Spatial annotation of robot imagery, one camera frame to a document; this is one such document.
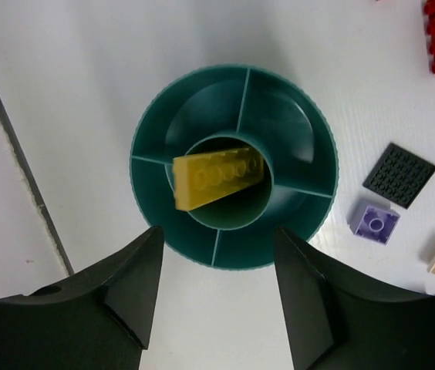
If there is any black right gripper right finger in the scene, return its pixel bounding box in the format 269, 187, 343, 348
274, 227, 435, 369

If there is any teal round divided container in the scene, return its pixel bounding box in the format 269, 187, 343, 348
130, 65, 339, 271

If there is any long yellow lego plate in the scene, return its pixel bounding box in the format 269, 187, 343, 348
173, 146, 265, 211

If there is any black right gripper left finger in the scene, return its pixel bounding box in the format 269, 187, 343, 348
0, 227, 164, 369

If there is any black square lego plate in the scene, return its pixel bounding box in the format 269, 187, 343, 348
362, 143, 435, 209

